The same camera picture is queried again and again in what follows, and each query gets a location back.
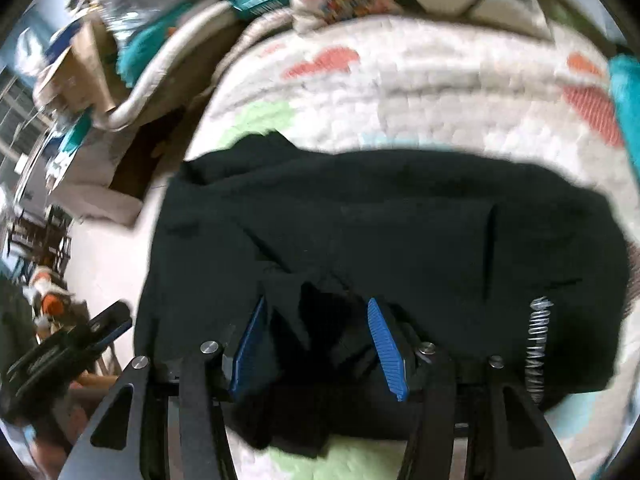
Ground black pants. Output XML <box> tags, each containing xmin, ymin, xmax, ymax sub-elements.
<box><xmin>133</xmin><ymin>131</ymin><xmax>632</xmax><ymax>461</ymax></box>

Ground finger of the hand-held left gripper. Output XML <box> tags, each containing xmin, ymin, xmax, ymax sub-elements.
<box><xmin>75</xmin><ymin>301</ymin><xmax>133</xmax><ymax>348</ymax></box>

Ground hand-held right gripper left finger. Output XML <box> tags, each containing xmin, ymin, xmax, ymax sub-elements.
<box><xmin>59</xmin><ymin>295</ymin><xmax>268</xmax><ymax>480</ymax></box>

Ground teal cloth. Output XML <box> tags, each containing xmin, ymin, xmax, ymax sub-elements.
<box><xmin>607</xmin><ymin>55</ymin><xmax>640</xmax><ymax>181</ymax></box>
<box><xmin>117</xmin><ymin>10</ymin><xmax>183</xmax><ymax>88</ymax></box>

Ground floral quilted bedspread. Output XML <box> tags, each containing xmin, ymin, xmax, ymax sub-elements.
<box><xmin>132</xmin><ymin>14</ymin><xmax>640</xmax><ymax>480</ymax></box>

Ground dark wooden chair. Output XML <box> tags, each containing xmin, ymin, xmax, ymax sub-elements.
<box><xmin>5</xmin><ymin>205</ymin><xmax>73</xmax><ymax>286</ymax></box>

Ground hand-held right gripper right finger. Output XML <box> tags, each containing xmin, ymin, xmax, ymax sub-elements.
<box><xmin>366</xmin><ymin>298</ymin><xmax>572</xmax><ymax>480</ymax></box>

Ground white curved bed frame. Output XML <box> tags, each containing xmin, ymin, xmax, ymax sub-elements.
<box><xmin>92</xmin><ymin>0</ymin><xmax>241</xmax><ymax>131</ymax></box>

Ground cardboard box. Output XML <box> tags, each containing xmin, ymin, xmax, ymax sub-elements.
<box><xmin>32</xmin><ymin>20</ymin><xmax>131</xmax><ymax>116</ymax></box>

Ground person's left forearm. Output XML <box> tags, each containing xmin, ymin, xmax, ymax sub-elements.
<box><xmin>27</xmin><ymin>372</ymin><xmax>121</xmax><ymax>480</ymax></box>

